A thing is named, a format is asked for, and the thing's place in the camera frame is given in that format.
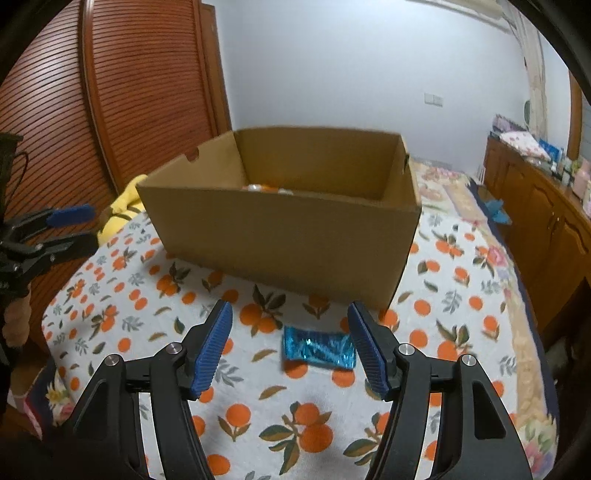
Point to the brown wooden cabinet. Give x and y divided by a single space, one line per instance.
540 217

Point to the blue foil snack packet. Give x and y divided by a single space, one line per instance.
318 348

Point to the brown wooden wardrobe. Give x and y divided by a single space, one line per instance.
115 92

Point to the blue packet pack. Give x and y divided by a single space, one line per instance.
550 148

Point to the orange fruit print blanket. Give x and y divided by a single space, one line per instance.
138 300

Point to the pink bottle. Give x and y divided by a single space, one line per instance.
584 177

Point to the blue cloth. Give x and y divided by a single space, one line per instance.
498 212

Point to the brown cardboard box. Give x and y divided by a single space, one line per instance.
286 240

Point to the white wall switch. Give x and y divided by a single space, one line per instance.
433 98

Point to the purple box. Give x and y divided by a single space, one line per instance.
505 124

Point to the floral pillow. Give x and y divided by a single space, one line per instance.
521 143

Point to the person's left hand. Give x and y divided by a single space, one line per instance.
16 321

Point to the white orange snack packet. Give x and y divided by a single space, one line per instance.
258 187

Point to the floral curtain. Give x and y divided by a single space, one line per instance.
535 83

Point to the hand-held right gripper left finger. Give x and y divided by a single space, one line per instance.
214 350

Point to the floral quilt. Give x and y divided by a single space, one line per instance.
489 258

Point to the yellow plush toy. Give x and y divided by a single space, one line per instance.
120 207

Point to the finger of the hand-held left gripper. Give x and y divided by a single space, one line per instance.
69 247
69 216

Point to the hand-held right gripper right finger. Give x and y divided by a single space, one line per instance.
369 350

